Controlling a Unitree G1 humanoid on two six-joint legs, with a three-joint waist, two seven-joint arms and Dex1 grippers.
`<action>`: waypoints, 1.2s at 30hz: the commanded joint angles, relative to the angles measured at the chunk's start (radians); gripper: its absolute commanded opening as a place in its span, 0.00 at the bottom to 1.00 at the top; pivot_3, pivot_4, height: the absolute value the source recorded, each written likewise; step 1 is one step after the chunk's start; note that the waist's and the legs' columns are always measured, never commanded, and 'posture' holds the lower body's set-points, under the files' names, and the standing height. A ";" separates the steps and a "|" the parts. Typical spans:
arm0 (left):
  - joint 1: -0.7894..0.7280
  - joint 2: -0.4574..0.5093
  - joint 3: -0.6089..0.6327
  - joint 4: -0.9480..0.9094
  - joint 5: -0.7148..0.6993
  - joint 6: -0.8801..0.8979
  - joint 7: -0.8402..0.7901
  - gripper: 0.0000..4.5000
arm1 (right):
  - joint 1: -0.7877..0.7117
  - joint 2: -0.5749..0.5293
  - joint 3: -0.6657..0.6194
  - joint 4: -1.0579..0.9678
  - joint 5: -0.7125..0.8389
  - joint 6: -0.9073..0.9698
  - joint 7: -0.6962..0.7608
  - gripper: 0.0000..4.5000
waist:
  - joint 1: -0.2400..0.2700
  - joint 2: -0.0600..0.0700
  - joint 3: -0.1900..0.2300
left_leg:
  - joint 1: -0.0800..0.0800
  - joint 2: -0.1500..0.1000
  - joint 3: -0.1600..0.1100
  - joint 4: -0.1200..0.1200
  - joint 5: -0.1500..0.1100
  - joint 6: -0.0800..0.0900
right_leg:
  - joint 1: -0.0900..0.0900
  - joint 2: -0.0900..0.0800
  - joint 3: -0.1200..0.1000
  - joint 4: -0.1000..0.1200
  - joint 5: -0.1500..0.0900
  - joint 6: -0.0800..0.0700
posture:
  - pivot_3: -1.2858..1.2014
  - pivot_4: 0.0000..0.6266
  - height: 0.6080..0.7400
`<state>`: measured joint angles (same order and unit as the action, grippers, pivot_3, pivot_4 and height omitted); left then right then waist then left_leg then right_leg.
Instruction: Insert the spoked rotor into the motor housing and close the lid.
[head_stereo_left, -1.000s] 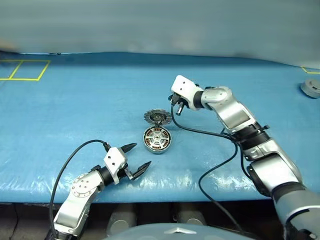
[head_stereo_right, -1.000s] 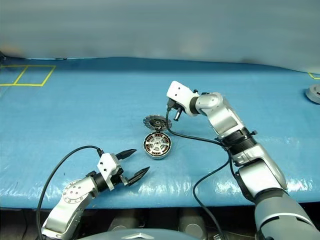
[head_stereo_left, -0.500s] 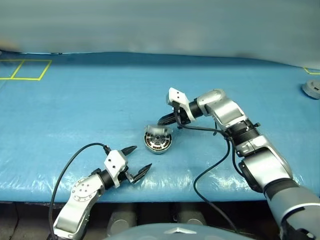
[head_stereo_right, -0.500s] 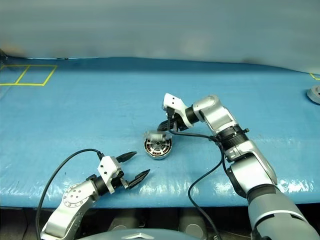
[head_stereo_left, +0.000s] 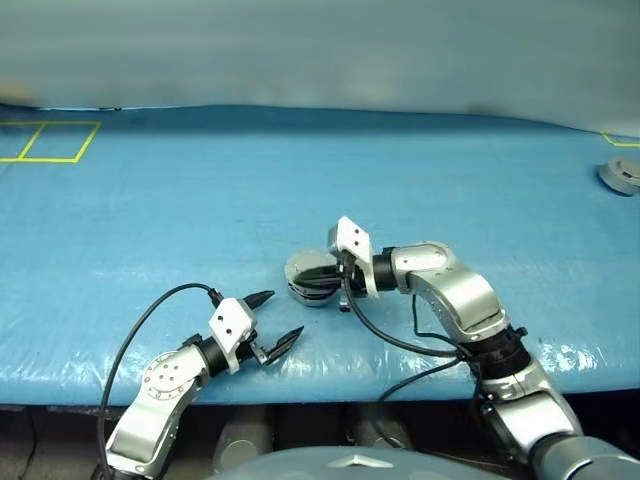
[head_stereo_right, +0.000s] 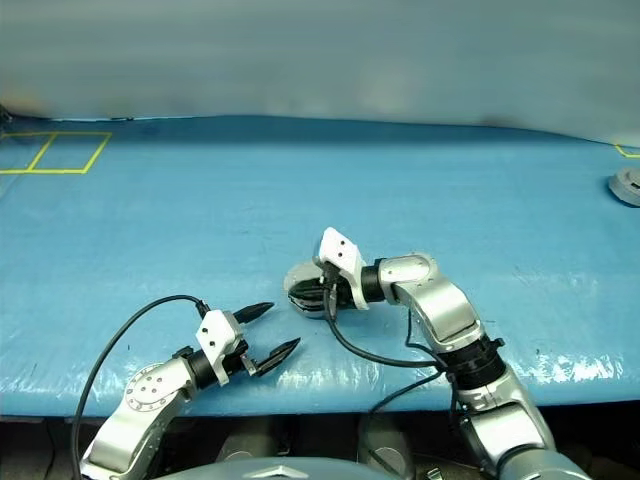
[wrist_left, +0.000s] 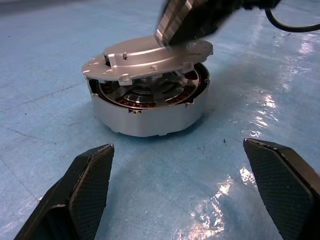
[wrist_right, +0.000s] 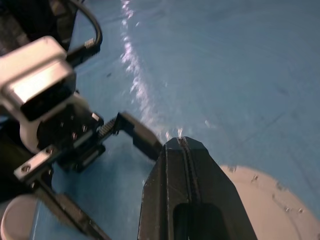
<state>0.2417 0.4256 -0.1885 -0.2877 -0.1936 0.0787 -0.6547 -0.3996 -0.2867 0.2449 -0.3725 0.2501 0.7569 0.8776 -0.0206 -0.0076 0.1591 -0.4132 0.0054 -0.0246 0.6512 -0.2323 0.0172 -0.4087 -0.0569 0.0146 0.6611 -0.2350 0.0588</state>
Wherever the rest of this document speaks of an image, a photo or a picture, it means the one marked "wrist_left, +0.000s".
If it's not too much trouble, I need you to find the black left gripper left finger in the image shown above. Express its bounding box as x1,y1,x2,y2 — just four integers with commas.
13,143,115,240

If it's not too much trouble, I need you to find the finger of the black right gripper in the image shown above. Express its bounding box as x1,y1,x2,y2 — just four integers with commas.
154,0,201,48
189,0,242,43

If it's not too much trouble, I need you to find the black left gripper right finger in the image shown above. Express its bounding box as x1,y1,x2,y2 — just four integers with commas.
242,138,320,240

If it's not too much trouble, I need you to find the silver round motor cover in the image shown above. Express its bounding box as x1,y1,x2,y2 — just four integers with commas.
81,34,214,87

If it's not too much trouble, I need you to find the silver motor stator housing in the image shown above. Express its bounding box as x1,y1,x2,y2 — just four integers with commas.
87,62,210,138

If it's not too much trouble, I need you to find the blue table mat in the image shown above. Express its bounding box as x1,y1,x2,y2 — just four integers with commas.
0,0,320,240

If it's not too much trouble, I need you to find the black robot wrist cable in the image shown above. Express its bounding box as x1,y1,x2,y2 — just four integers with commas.
264,8,320,33

